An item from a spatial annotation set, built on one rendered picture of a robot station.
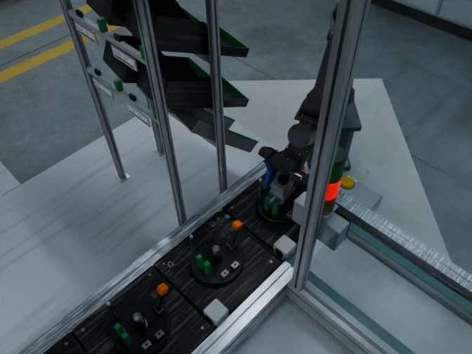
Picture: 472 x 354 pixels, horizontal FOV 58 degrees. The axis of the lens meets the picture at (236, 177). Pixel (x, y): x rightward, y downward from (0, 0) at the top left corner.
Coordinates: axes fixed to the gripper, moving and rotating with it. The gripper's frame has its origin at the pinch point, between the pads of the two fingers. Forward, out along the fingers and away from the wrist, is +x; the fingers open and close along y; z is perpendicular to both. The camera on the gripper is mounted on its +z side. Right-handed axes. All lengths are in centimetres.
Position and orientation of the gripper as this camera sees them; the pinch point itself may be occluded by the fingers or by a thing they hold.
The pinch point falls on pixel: (281, 183)
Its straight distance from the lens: 116.4
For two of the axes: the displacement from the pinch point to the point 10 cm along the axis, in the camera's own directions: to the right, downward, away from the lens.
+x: -4.4, 8.5, 2.7
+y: 7.2, 5.2, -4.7
